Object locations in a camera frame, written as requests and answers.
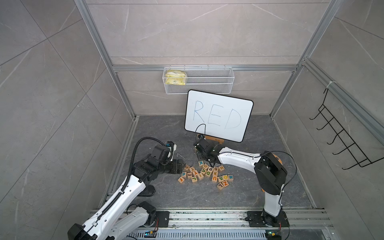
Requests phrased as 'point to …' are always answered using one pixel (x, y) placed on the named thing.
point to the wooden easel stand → (220, 140)
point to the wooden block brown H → (221, 168)
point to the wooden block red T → (195, 172)
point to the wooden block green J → (194, 179)
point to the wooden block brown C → (186, 167)
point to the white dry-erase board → (217, 115)
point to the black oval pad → (149, 191)
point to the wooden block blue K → (201, 163)
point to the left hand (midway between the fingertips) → (180, 162)
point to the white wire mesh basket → (220, 79)
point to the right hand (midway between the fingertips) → (202, 151)
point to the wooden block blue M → (230, 178)
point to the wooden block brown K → (215, 173)
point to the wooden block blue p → (184, 174)
